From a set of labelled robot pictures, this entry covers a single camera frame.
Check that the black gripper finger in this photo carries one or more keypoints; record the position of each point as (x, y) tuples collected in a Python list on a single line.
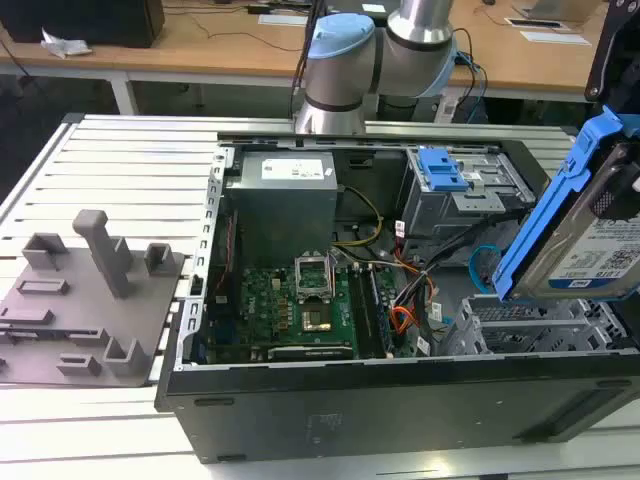
[(631, 167), (602, 60)]

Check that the hard disk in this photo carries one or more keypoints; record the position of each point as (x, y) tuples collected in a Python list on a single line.
[(565, 250)]

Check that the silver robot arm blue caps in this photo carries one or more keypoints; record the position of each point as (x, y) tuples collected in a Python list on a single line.
[(340, 75)]

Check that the metal disk bay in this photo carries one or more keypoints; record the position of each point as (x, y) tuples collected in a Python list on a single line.
[(530, 326)]

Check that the white paper sheet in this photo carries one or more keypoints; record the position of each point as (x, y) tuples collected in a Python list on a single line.
[(282, 20), (555, 37)]

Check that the blue plastic cage latch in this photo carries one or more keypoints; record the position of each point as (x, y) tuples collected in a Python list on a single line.
[(442, 170)]

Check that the metal drive cage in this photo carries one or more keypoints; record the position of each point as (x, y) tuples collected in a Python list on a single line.
[(440, 210)]

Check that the black bin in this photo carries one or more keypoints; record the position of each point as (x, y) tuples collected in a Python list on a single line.
[(397, 106)]

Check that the black RAM stick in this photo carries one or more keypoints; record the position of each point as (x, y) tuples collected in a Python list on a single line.
[(380, 315)]

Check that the CPU socket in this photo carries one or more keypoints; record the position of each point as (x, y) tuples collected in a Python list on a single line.
[(316, 320)]

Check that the grey power supply unit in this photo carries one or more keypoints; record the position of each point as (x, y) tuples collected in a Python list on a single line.
[(280, 210)]

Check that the black expansion card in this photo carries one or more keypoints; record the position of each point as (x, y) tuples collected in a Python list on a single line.
[(310, 351)]

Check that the black open PC case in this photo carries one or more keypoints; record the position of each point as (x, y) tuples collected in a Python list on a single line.
[(350, 415)]

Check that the green motherboard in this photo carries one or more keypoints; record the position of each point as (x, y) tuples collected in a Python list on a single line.
[(270, 305)]

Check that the wooden desk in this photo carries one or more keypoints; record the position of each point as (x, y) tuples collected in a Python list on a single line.
[(200, 55)]

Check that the black box on desk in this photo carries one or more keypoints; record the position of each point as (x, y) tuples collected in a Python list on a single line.
[(85, 20)]

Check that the crumpled white paper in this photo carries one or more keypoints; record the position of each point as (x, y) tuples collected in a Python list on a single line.
[(65, 46)]

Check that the grey parts rack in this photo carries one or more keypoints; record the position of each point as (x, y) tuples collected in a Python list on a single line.
[(85, 325)]

